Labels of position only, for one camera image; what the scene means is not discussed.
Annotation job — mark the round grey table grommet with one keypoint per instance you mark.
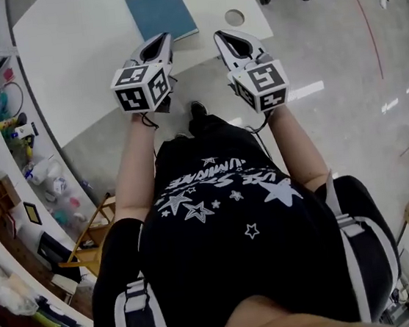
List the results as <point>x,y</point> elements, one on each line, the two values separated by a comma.
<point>234,17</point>

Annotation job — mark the blue notebook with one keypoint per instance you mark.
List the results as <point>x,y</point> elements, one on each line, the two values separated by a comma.
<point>159,7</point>

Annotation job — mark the black shoe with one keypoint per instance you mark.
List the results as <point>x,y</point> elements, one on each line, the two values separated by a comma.
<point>198,108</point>

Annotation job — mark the pink toy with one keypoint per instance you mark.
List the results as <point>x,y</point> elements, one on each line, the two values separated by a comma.
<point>9,74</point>

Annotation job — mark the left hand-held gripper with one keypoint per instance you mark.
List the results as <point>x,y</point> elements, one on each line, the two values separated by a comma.
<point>140,89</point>

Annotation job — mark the black star-print shirt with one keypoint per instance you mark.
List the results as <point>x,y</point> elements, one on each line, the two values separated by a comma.
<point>230,252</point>

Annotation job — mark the black hoop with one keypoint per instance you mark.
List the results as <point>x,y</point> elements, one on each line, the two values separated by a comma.
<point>20,96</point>

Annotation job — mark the person's right forearm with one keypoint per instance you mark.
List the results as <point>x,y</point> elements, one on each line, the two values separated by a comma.
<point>298,147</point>

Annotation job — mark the black picture frame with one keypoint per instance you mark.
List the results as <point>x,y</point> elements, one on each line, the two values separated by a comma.
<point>33,212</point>

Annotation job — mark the person's chin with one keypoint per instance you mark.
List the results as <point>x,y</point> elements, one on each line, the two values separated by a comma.
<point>301,317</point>

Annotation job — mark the black trousers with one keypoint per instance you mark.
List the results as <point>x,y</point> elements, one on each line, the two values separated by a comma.
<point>207,123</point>

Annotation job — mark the person's left forearm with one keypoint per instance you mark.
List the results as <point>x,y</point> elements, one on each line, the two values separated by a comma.
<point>134,167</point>

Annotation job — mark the white plastic bottles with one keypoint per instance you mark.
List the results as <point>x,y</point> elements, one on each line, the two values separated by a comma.
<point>45,175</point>

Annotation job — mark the yellow black tool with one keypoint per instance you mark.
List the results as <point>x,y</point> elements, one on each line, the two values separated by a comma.
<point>19,131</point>

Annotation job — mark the clear plastic bag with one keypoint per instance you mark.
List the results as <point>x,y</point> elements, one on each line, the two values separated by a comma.
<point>5,291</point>

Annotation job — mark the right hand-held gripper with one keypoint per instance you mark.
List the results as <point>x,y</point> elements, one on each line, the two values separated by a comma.
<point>264,81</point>

